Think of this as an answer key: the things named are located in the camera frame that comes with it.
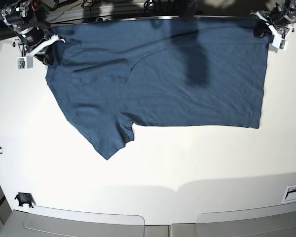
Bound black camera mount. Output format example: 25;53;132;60
177;0;202;22

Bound grey chair right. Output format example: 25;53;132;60
170;203;296;237

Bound black clamp bracket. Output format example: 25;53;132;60
14;193;36;208

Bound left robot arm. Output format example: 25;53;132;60
251;0;296;39

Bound grey chair left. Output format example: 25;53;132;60
0;211;170;237

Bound white label plate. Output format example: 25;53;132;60
282;185;296;204

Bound blue T-shirt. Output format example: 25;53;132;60
46;18;271;159

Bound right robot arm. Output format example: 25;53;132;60
0;0;65;69

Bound black cables bundle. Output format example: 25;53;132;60
46;0;153;23

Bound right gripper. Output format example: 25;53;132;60
14;23;54;66

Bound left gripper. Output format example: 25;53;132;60
254;3;296;39

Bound grey chair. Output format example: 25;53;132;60
170;203;296;237
0;211;170;237

